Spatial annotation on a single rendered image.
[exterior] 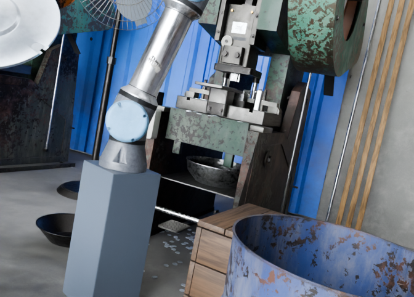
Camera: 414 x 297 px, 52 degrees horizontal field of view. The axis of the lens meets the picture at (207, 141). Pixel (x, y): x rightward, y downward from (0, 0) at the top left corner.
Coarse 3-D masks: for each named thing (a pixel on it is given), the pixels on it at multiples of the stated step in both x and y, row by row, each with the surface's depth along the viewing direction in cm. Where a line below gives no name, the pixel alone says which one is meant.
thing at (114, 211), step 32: (96, 160) 138; (96, 192) 129; (128, 192) 128; (96, 224) 128; (128, 224) 130; (96, 256) 127; (128, 256) 133; (64, 288) 139; (96, 288) 127; (128, 288) 136
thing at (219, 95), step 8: (216, 88) 190; (224, 88) 179; (232, 88) 191; (208, 96) 194; (216, 96) 192; (224, 96) 190; (232, 96) 194; (208, 104) 193; (216, 104) 192; (224, 104) 190; (208, 112) 193; (216, 112) 192; (224, 112) 190
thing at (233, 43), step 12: (228, 12) 199; (240, 12) 196; (252, 12) 193; (228, 24) 199; (240, 24) 196; (252, 24) 194; (228, 36) 198; (240, 36) 196; (228, 48) 196; (240, 48) 193; (252, 48) 196; (228, 60) 196; (240, 60) 194; (252, 60) 200
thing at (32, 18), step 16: (0, 0) 89; (16, 0) 91; (32, 0) 92; (48, 0) 94; (0, 16) 87; (16, 16) 88; (32, 16) 90; (48, 16) 92; (0, 32) 85; (16, 32) 87; (32, 32) 88; (48, 32) 90; (0, 48) 84; (16, 48) 85; (0, 64) 82; (16, 64) 83
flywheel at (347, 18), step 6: (348, 0) 211; (354, 0) 183; (360, 0) 182; (348, 6) 211; (354, 6) 211; (348, 12) 211; (354, 12) 211; (348, 18) 211; (354, 18) 215; (348, 24) 210; (348, 30) 209; (348, 36) 209
